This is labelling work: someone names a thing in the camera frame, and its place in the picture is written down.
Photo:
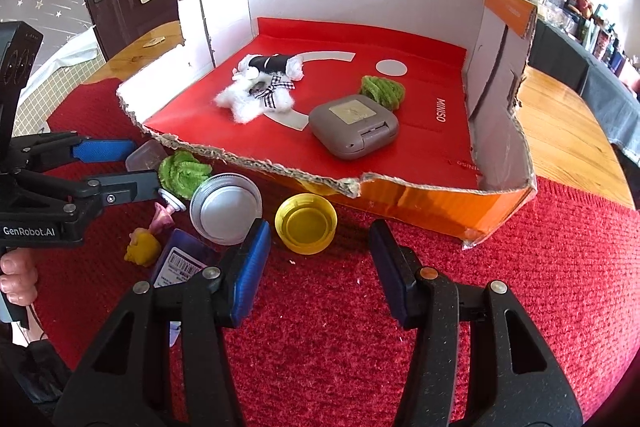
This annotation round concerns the green scrunchie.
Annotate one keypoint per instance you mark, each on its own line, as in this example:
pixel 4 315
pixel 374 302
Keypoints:
pixel 382 92
pixel 182 174

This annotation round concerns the purple bottle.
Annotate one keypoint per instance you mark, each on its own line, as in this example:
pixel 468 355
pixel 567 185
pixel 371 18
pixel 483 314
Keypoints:
pixel 180 257

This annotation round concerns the yellow lid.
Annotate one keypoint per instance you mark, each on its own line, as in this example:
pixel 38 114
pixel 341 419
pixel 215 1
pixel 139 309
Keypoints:
pixel 305 224

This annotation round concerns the orange cardboard box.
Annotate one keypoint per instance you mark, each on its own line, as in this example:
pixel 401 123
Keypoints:
pixel 415 202

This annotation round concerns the yellow toy figure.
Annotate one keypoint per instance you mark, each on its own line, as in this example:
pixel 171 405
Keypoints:
pixel 142 249

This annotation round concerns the grey rounded case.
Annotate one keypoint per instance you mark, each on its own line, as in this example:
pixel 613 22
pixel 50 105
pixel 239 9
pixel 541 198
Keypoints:
pixel 350 127

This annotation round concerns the white fluffy plush toy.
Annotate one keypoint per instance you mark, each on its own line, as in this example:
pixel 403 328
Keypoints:
pixel 235 99

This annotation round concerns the side table with bottles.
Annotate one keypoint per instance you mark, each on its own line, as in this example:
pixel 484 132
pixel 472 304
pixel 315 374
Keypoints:
pixel 595 32

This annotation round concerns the small pink toy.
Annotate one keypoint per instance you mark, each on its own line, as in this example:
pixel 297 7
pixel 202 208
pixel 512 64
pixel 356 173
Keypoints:
pixel 165 217

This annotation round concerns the clear round lid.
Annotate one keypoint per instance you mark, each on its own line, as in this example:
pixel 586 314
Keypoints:
pixel 225 209

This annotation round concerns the red knit mat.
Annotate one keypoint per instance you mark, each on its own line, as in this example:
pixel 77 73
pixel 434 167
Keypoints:
pixel 320 357

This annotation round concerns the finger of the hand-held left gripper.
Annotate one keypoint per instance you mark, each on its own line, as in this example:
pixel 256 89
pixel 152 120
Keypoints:
pixel 130 187
pixel 100 150

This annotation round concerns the person's left hand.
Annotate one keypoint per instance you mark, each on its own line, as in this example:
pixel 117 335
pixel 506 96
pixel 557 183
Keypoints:
pixel 17 274

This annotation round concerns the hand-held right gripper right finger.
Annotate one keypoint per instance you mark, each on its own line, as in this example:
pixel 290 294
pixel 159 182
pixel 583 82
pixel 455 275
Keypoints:
pixel 387 267

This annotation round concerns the blue table cloth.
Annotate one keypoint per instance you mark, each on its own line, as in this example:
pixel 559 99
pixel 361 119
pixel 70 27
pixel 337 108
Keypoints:
pixel 615 117

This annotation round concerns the small clear plastic box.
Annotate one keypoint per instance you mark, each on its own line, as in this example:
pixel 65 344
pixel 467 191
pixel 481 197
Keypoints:
pixel 145 154

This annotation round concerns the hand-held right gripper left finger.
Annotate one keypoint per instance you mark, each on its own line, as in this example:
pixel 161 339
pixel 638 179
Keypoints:
pixel 252 267

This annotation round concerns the person's left forearm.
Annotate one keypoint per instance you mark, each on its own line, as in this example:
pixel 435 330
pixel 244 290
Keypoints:
pixel 35 372

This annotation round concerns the white fluffy black-banded roll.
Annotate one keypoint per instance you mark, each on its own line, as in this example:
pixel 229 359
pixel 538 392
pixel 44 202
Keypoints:
pixel 270 63

